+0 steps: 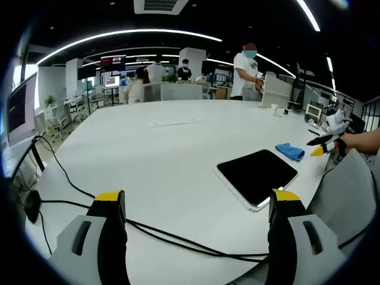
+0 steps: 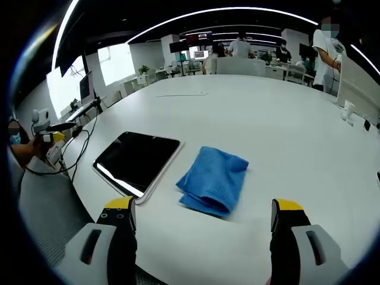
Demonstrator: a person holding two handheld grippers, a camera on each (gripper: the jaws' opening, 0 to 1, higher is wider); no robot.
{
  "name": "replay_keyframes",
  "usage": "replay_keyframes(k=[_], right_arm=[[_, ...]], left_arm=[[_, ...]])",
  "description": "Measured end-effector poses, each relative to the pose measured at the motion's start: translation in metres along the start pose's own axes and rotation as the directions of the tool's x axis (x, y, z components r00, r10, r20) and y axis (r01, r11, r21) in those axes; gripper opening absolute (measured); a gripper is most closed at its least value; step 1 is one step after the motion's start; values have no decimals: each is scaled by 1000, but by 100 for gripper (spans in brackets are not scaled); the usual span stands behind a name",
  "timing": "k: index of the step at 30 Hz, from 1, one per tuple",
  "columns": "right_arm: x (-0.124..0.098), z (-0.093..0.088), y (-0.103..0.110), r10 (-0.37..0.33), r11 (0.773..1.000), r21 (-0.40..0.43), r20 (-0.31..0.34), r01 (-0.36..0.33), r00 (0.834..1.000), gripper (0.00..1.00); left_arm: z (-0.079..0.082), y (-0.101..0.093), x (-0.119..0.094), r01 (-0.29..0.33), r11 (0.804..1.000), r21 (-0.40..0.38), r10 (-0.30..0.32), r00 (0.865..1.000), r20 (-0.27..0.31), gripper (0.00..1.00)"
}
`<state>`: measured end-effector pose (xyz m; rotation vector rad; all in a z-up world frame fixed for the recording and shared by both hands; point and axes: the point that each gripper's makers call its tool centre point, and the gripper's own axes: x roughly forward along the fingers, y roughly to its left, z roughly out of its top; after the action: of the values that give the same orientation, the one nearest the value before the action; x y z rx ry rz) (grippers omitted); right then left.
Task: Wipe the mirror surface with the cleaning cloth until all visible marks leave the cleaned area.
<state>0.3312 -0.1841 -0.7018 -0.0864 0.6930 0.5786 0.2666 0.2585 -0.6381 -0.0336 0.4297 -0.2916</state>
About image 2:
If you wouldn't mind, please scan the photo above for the computer monitor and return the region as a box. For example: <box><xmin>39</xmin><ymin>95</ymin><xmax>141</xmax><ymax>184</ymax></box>
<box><xmin>78</xmin><ymin>71</ymin><xmax>96</xmax><ymax>105</ymax></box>

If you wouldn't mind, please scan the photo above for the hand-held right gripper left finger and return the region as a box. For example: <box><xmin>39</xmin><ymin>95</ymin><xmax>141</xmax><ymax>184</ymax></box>
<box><xmin>55</xmin><ymin>195</ymin><xmax>138</xmax><ymax>285</ymax></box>

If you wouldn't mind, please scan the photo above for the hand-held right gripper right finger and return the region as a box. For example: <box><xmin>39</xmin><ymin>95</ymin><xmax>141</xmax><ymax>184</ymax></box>
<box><xmin>269</xmin><ymin>198</ymin><xmax>350</xmax><ymax>285</ymax></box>

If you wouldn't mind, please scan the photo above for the blue cleaning cloth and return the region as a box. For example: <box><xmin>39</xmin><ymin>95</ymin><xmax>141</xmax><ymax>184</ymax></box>
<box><xmin>175</xmin><ymin>145</ymin><xmax>249</xmax><ymax>218</ymax></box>

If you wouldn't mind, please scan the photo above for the black hanging screen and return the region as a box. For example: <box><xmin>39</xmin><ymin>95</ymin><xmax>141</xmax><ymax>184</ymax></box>
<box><xmin>169</xmin><ymin>41</ymin><xmax>191</xmax><ymax>55</ymax></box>

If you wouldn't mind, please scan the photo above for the white upright panel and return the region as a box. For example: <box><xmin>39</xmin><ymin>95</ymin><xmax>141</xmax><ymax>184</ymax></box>
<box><xmin>336</xmin><ymin>55</ymin><xmax>380</xmax><ymax>120</ymax></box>

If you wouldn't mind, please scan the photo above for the red wall display screen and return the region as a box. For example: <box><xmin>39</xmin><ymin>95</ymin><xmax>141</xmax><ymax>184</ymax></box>
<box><xmin>186</xmin><ymin>33</ymin><xmax>213</xmax><ymax>43</ymax></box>

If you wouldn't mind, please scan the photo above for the ceiling light strip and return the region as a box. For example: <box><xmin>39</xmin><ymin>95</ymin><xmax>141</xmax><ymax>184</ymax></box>
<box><xmin>50</xmin><ymin>0</ymin><xmax>81</xmax><ymax>72</ymax></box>
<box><xmin>127</xmin><ymin>6</ymin><xmax>319</xmax><ymax>45</ymax></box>

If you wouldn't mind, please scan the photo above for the white box with cables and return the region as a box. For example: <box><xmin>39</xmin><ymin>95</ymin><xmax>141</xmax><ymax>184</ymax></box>
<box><xmin>46</xmin><ymin>142</ymin><xmax>65</xmax><ymax>170</ymax></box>

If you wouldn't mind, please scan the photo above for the black cable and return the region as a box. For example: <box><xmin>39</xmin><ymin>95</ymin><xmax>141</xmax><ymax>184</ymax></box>
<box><xmin>59</xmin><ymin>130</ymin><xmax>90</xmax><ymax>182</ymax></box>
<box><xmin>24</xmin><ymin>111</ymin><xmax>99</xmax><ymax>176</ymax></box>

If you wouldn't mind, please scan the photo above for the black mirror with white frame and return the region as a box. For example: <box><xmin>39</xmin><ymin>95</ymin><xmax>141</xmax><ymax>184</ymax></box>
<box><xmin>92</xmin><ymin>131</ymin><xmax>186</xmax><ymax>205</ymax></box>

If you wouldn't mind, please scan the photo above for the person's left hand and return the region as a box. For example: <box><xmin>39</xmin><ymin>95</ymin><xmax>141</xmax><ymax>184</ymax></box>
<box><xmin>31</xmin><ymin>137</ymin><xmax>50</xmax><ymax>159</ymax></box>

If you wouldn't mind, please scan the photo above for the white paper cup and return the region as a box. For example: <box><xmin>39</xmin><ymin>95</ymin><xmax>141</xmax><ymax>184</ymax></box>
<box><xmin>341</xmin><ymin>99</ymin><xmax>356</xmax><ymax>121</ymax></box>

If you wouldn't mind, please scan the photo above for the white low partition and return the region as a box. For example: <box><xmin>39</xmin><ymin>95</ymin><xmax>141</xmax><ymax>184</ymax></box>
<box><xmin>216</xmin><ymin>57</ymin><xmax>267</xmax><ymax>78</ymax></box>

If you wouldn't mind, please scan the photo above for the white flat strip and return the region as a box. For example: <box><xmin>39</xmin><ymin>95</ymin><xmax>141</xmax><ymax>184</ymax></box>
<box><xmin>156</xmin><ymin>91</ymin><xmax>210</xmax><ymax>98</ymax></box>

